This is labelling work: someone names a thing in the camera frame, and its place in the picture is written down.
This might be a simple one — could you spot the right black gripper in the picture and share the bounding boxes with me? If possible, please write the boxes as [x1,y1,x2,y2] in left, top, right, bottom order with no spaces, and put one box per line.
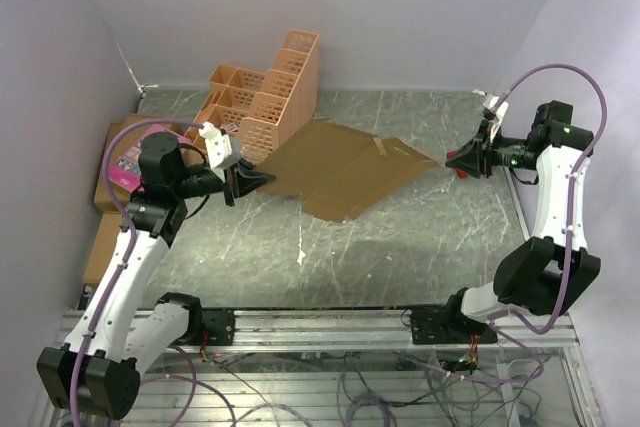
[446,120,537,178]

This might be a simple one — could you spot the brown cardboard box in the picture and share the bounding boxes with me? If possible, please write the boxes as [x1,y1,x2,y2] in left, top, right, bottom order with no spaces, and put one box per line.
[257,119,440,223]

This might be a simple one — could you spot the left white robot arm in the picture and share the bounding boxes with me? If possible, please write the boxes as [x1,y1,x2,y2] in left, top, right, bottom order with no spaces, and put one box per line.
[36,123,275,426]

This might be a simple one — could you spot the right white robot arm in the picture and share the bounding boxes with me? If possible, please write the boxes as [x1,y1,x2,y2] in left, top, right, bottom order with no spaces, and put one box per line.
[409,96,601,345]

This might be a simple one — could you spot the large closed cardboard box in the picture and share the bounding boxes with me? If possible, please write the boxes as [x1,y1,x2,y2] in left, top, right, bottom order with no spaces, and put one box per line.
[94,114,183,213]

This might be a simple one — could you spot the small closed cardboard box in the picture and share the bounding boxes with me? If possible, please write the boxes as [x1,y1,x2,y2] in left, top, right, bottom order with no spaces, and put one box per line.
[83,212,122,288]

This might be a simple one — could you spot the red small object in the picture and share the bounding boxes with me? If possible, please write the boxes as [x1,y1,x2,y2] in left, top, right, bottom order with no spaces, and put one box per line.
[446,150,469,179]

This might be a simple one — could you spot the orange plastic organizer rack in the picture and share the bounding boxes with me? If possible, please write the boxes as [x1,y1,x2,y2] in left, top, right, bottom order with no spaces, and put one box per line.
[194,30,320,165]

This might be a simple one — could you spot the pink book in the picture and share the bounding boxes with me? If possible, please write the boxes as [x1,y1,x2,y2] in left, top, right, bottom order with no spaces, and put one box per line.
[108,124,167,192]

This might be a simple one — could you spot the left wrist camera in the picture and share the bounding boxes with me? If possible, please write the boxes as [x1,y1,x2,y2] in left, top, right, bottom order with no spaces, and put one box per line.
[199,122,242,181]

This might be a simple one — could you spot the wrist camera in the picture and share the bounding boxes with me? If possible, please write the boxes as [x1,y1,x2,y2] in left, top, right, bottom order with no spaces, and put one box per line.
[199,122,242,181]
[483,94,509,142]

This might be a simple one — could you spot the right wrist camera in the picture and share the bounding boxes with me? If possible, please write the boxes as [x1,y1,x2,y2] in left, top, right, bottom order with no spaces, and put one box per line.
[483,94,509,142]

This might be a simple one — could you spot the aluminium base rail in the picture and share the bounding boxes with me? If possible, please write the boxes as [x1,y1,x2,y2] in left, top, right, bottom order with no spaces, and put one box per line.
[59,307,581,353]

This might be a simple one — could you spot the tangled floor cables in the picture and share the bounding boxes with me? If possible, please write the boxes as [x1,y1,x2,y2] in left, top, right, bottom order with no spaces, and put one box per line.
[114,346,551,427]

